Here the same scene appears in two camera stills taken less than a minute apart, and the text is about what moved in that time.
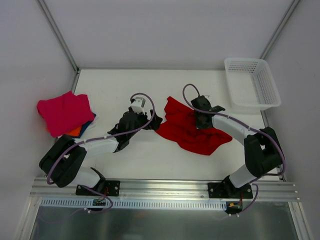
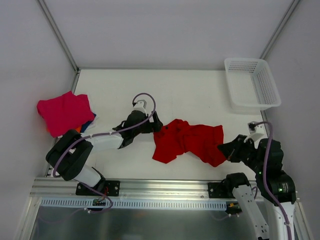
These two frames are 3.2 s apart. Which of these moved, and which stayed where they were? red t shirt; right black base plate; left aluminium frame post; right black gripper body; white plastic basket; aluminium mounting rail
Moved: right black gripper body; red t shirt
Stayed: white plastic basket; right black base plate; aluminium mounting rail; left aluminium frame post
